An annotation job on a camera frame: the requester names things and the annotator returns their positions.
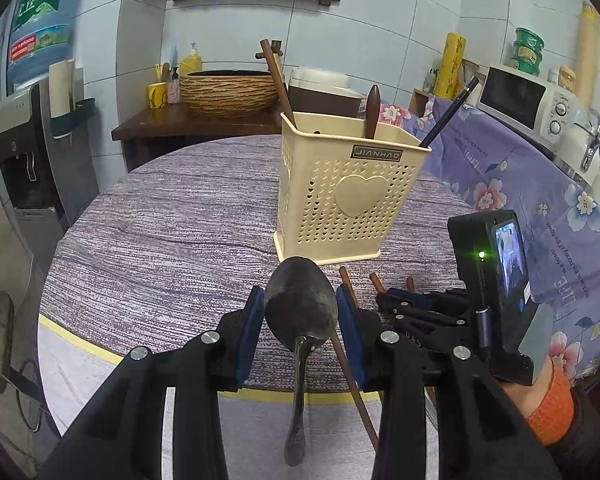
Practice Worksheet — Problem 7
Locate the chrome tap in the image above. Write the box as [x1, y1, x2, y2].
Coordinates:
[572, 110, 600, 171]

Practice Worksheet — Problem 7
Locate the person's right forearm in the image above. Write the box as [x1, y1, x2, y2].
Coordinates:
[500, 360, 600, 480]

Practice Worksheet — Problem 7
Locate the tall yellow cup stack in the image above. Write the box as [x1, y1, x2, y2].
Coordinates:
[575, 2, 600, 111]

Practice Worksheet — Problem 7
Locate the bronze faucet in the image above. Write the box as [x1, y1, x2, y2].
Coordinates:
[255, 39, 285, 73]

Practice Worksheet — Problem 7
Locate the purple floral cloth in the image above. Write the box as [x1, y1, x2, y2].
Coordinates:
[360, 95, 600, 396]

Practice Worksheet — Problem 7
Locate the yellow soap pump bottle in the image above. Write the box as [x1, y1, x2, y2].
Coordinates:
[180, 42, 203, 77]

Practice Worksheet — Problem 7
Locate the woven wash basin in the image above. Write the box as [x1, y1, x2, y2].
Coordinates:
[179, 70, 281, 114]

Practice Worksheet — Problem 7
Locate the yellow mug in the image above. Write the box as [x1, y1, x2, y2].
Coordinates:
[146, 81, 169, 110]

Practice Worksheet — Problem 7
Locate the white rice cooker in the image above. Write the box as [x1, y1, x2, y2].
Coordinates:
[286, 66, 365, 118]

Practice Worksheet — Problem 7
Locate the cream perforated utensil holder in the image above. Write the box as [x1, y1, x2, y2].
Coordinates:
[274, 112, 432, 266]

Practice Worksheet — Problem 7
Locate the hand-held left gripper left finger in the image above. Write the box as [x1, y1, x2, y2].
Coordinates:
[40, 285, 267, 480]

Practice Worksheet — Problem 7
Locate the grey water dispenser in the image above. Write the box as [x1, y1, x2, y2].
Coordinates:
[0, 82, 101, 241]

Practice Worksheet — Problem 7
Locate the stack of green bowls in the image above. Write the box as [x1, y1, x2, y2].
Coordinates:
[510, 26, 546, 77]

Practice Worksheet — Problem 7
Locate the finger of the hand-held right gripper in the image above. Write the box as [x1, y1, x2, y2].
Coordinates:
[376, 288, 468, 312]
[391, 307, 475, 335]

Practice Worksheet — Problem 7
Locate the yellow plastic roll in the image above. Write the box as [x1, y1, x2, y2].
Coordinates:
[432, 32, 467, 101]

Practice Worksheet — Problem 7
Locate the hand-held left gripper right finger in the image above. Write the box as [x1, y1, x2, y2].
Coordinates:
[336, 284, 563, 480]

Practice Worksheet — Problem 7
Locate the dark wooden vanity counter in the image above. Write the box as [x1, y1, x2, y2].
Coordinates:
[111, 105, 291, 171]

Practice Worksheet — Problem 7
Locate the white microwave oven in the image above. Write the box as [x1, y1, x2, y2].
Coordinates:
[478, 64, 579, 149]

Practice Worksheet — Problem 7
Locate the black chopstick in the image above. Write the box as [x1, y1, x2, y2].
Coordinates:
[419, 76, 481, 149]

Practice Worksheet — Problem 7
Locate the pink patterned pump bottle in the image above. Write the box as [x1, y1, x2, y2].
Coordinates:
[166, 67, 182, 106]

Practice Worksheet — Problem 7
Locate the stack of paper cups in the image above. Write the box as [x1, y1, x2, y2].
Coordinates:
[48, 58, 76, 116]

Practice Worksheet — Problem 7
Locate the wooden-handled metal spoon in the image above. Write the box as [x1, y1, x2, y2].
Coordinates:
[364, 85, 384, 140]

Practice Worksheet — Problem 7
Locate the large metal spoon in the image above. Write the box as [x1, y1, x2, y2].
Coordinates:
[264, 256, 340, 468]

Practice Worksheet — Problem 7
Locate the blue water jug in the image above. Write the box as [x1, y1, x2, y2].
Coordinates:
[6, 0, 83, 86]

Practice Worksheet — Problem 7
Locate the blue-grey cup holder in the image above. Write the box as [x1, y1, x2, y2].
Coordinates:
[50, 98, 97, 140]

